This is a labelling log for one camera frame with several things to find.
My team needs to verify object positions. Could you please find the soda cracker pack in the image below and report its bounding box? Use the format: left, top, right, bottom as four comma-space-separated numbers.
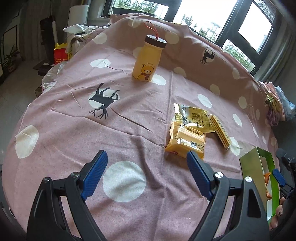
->
210, 115, 231, 149

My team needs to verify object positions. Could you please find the gold foil snack pack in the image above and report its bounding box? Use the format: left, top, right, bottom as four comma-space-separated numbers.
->
174, 103, 216, 133

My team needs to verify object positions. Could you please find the yellow bread snack pack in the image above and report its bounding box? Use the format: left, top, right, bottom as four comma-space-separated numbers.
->
165, 121, 206, 160

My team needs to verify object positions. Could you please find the orange snack bag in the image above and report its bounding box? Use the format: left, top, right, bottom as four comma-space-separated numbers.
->
264, 172, 273, 201

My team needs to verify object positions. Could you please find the person's hand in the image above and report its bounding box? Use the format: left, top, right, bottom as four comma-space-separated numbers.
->
269, 197, 286, 231

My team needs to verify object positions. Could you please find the green cardboard box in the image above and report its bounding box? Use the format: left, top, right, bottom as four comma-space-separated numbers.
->
239, 147, 280, 222

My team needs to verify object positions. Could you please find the folded clothes pile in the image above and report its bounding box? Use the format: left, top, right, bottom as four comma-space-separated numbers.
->
258, 81, 295, 127

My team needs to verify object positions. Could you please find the pink polka dot bedsheet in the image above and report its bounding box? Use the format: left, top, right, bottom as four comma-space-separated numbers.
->
3, 15, 278, 240

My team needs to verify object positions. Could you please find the red yellow paper box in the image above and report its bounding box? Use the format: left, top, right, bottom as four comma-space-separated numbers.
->
54, 43, 71, 65

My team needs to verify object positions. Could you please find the yellow bear bottle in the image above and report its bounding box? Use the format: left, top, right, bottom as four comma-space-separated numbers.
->
132, 21, 167, 82

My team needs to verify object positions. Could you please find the white crumpled cloth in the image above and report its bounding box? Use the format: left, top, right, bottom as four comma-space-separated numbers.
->
63, 24, 108, 60

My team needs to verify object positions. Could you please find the black window frame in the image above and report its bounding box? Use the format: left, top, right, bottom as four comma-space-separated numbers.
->
102, 0, 281, 74

